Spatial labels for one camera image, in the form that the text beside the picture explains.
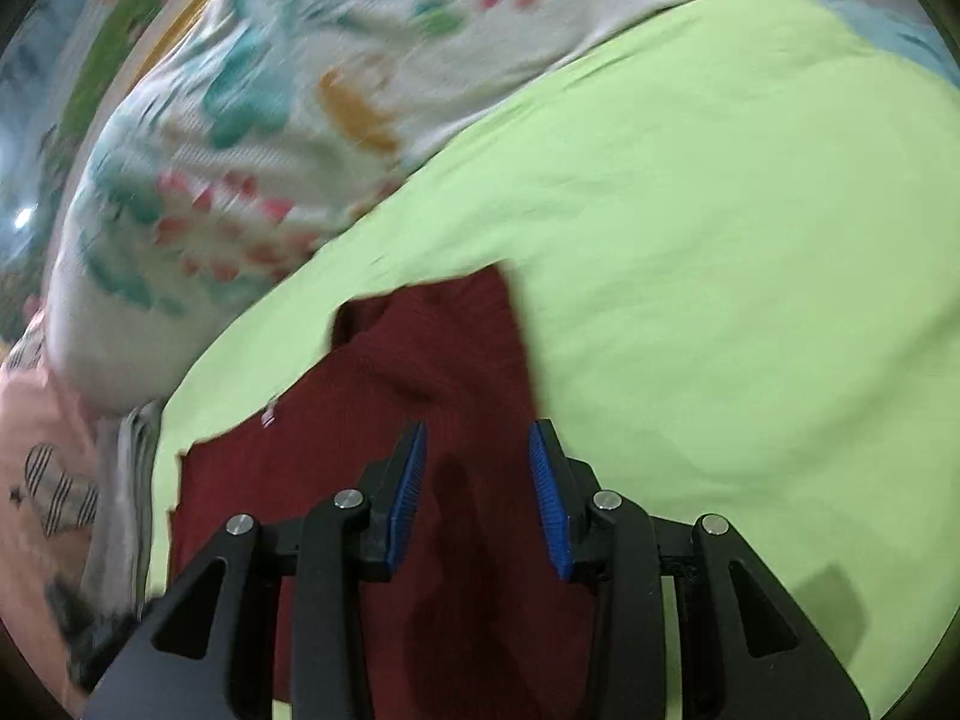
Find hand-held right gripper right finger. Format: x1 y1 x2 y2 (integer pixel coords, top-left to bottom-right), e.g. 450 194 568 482
527 418 871 720

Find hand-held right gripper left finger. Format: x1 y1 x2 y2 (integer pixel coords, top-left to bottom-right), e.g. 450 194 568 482
86 420 428 720

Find dark red hooded knit sweater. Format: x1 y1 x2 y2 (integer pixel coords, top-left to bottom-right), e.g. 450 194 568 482
166 261 623 720

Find grey folded pants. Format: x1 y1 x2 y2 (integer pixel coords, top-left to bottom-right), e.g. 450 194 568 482
79 397 166 616

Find light green bed sheet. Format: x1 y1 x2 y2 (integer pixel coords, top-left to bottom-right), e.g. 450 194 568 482
146 0 960 720

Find white floral quilt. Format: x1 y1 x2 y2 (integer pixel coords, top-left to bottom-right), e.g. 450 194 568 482
45 0 923 413

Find framed landscape picture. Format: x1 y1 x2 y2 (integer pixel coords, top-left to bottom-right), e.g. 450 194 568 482
0 0 271 331

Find light blue cloth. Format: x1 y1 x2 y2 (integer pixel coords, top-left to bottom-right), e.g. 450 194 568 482
817 0 960 83

